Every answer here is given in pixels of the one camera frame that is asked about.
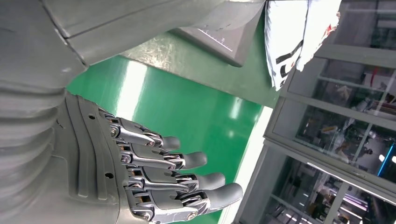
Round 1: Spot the aluminium conveyor frame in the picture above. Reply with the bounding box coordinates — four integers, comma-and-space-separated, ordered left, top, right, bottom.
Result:
218, 106, 275, 224

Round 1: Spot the white parcel black lettering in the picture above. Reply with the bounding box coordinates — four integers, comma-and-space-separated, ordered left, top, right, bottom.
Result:
265, 0, 309, 91

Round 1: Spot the grey framed wall cabinet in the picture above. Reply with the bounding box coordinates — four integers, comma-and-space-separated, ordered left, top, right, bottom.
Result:
235, 0, 396, 224

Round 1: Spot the green conveyor belt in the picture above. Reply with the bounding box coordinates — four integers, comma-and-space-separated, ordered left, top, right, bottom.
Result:
66, 56, 263, 224

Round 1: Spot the black inbound scanning machine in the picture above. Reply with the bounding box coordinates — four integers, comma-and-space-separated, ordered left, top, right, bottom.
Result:
168, 6, 267, 68

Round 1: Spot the white crumpled parcel red mark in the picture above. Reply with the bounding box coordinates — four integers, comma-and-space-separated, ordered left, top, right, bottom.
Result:
296, 0, 342, 72

